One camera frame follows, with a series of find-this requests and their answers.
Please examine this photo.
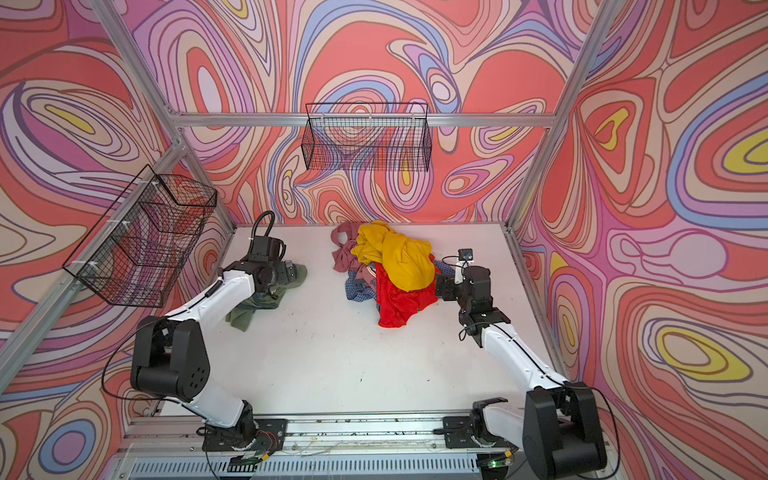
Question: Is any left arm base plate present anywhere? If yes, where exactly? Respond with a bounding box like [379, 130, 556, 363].
[196, 418, 288, 453]

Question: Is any pink printed cloth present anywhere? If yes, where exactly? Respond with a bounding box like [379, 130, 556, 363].
[355, 263, 376, 288]

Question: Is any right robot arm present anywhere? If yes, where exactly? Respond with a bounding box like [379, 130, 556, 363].
[436, 266, 608, 479]

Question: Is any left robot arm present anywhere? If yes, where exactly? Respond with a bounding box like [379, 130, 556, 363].
[130, 236, 297, 451]

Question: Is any blue checkered cloth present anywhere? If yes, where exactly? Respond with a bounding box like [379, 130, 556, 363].
[344, 271, 377, 303]

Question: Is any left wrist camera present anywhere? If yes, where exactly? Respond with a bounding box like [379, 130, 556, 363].
[247, 236, 286, 263]

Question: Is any yellow cloth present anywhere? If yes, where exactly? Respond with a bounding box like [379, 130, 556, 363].
[351, 221, 436, 292]

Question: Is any black wire basket back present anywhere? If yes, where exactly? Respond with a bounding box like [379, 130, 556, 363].
[301, 101, 432, 173]

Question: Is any maroon cloth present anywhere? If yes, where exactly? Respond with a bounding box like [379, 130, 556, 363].
[331, 221, 362, 273]

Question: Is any aluminium rail base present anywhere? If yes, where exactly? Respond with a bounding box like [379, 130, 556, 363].
[101, 410, 535, 479]

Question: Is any black wire basket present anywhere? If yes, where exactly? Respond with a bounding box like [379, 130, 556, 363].
[62, 166, 218, 308]
[301, 101, 432, 173]

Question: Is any red cloth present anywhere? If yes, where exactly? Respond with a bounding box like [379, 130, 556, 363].
[373, 254, 438, 329]

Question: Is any black wire basket left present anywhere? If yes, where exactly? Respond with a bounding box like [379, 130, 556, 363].
[62, 166, 218, 308]

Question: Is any green cloth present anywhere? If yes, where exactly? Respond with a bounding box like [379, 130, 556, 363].
[225, 263, 308, 332]

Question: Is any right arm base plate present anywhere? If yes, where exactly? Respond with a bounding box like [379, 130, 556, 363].
[433, 414, 518, 452]

